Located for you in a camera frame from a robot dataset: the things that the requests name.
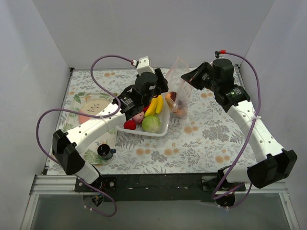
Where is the clear zip top bag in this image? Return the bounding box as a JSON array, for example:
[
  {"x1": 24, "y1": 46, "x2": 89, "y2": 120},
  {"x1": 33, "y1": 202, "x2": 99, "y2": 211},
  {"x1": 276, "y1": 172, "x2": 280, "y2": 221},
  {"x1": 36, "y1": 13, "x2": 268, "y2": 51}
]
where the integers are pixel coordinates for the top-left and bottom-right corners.
[{"x1": 166, "y1": 57, "x2": 192, "y2": 107}]

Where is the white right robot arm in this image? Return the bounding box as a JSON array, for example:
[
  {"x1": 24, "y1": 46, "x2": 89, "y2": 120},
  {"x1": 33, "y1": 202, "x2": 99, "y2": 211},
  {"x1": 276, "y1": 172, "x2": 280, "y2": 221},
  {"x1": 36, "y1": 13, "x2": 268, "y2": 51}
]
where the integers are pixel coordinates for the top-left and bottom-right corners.
[{"x1": 181, "y1": 58, "x2": 297, "y2": 191}]

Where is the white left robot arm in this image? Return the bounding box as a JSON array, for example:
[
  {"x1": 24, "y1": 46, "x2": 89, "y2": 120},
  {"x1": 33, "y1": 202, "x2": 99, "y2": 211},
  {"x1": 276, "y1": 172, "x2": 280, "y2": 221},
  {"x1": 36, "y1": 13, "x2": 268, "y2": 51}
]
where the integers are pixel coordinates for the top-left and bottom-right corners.
[{"x1": 52, "y1": 68, "x2": 168, "y2": 192}]

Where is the yellow banana bunch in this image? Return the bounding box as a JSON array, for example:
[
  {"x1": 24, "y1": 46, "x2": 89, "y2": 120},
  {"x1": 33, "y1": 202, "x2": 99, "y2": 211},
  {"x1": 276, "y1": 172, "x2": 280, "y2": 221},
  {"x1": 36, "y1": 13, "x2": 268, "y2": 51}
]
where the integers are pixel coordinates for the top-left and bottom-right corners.
[{"x1": 144, "y1": 95, "x2": 164, "y2": 117}]

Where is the white plastic basket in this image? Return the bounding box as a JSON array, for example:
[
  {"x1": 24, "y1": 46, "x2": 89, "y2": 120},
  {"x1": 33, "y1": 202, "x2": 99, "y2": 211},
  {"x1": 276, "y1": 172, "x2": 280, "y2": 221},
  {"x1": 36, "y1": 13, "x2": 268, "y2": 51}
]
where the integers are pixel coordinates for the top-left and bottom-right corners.
[{"x1": 116, "y1": 93, "x2": 170, "y2": 137}]

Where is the purple onion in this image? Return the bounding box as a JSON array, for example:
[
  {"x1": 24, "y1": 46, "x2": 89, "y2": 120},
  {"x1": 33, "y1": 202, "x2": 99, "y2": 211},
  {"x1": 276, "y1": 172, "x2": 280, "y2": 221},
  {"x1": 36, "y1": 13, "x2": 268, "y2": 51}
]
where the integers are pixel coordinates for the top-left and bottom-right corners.
[{"x1": 132, "y1": 112, "x2": 144, "y2": 124}]

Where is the green cabbage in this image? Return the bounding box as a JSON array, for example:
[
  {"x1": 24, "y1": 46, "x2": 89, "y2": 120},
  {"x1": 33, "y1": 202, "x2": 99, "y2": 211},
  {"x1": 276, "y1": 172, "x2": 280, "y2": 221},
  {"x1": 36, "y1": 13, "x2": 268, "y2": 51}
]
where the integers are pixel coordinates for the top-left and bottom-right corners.
[{"x1": 142, "y1": 115, "x2": 161, "y2": 133}]

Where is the red strawberry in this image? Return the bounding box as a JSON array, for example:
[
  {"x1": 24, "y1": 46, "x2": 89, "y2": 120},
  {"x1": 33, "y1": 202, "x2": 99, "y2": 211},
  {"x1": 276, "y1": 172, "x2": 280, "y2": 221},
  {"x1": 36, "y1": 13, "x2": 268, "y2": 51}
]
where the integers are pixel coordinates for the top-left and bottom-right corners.
[{"x1": 123, "y1": 120, "x2": 136, "y2": 130}]

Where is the floral table mat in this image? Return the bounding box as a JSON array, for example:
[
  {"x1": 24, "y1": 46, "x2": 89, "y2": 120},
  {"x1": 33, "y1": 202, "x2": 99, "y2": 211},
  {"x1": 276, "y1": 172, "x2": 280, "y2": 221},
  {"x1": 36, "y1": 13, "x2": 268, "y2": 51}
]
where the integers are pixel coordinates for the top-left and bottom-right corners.
[{"x1": 66, "y1": 70, "x2": 245, "y2": 174}]

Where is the leaf patterned tray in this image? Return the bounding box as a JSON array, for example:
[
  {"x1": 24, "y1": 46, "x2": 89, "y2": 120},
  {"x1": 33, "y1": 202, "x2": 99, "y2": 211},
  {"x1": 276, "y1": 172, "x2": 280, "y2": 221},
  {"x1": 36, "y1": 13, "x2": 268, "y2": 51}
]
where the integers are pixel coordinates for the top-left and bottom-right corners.
[{"x1": 59, "y1": 92, "x2": 117, "y2": 165}]

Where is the dark blue mug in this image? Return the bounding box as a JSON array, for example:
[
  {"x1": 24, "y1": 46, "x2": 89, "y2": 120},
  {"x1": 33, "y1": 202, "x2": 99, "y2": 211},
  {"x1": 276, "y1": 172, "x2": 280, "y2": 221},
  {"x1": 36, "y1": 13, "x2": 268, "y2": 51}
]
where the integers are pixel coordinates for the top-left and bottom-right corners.
[{"x1": 97, "y1": 144, "x2": 117, "y2": 161}]

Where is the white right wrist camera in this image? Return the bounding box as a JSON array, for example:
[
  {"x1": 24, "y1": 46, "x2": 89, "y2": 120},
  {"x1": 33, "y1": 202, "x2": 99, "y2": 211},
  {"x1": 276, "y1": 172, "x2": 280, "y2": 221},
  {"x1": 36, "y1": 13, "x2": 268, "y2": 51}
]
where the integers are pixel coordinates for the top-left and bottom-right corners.
[{"x1": 214, "y1": 50, "x2": 226, "y2": 59}]

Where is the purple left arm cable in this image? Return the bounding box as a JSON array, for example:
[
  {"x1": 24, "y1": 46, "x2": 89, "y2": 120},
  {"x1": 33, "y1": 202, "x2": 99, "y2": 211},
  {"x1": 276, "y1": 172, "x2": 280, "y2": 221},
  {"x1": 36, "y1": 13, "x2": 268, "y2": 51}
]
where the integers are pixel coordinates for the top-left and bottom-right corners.
[{"x1": 35, "y1": 54, "x2": 140, "y2": 218}]

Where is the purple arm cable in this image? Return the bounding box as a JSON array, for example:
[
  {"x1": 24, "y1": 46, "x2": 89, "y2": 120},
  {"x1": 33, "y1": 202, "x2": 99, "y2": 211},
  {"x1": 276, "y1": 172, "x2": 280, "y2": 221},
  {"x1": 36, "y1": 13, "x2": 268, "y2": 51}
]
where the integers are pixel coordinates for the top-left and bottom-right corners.
[
  {"x1": 35, "y1": 54, "x2": 140, "y2": 218},
  {"x1": 211, "y1": 51, "x2": 261, "y2": 208}
]

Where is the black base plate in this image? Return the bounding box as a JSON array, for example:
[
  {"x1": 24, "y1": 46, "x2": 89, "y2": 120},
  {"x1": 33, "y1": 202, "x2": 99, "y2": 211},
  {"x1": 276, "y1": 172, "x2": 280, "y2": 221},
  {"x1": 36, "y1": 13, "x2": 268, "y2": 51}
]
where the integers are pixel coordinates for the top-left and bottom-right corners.
[{"x1": 74, "y1": 172, "x2": 247, "y2": 203}]

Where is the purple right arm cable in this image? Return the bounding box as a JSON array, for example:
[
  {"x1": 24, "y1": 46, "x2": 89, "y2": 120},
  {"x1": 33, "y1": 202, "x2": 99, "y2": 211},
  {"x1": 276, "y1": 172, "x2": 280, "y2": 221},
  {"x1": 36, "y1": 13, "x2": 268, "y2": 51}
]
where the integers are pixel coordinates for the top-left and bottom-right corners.
[{"x1": 211, "y1": 51, "x2": 261, "y2": 208}]

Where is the aluminium frame rail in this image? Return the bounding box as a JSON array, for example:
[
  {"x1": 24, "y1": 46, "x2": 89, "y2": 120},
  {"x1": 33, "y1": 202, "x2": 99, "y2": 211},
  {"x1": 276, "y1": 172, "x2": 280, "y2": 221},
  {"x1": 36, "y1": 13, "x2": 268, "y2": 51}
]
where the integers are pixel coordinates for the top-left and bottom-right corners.
[{"x1": 22, "y1": 175, "x2": 300, "y2": 230}]

